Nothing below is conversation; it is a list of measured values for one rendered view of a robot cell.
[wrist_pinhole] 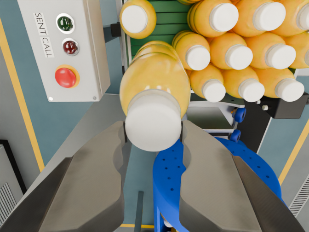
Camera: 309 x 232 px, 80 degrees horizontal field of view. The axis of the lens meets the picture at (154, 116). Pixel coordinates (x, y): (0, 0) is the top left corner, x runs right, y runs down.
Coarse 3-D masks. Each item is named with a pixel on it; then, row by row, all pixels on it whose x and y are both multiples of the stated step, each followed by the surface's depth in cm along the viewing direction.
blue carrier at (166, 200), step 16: (176, 144) 52; (224, 144) 52; (160, 160) 47; (176, 160) 47; (256, 160) 46; (160, 176) 42; (176, 176) 42; (272, 176) 41; (160, 192) 39; (176, 192) 38; (160, 208) 41; (176, 208) 35; (160, 224) 64; (176, 224) 37
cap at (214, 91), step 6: (210, 84) 34; (216, 84) 34; (222, 84) 35; (204, 90) 35; (210, 90) 34; (216, 90) 34; (222, 90) 34; (210, 96) 35; (216, 96) 35; (222, 96) 35
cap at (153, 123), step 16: (144, 96) 13; (160, 96) 13; (128, 112) 13; (144, 112) 12; (160, 112) 12; (176, 112) 12; (128, 128) 12; (144, 128) 12; (160, 128) 12; (176, 128) 12; (144, 144) 13; (160, 144) 13
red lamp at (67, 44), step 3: (66, 42) 30; (69, 42) 30; (72, 42) 30; (63, 45) 30; (66, 45) 30; (69, 45) 30; (72, 45) 30; (75, 45) 30; (63, 48) 30; (66, 48) 30; (69, 48) 30; (72, 48) 30; (75, 48) 30; (66, 51) 30; (69, 51) 30; (72, 51) 30; (75, 51) 31
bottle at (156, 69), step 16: (144, 48) 23; (160, 48) 21; (144, 64) 16; (160, 64) 15; (176, 64) 17; (128, 80) 15; (144, 80) 14; (160, 80) 14; (176, 80) 15; (128, 96) 15; (176, 96) 15
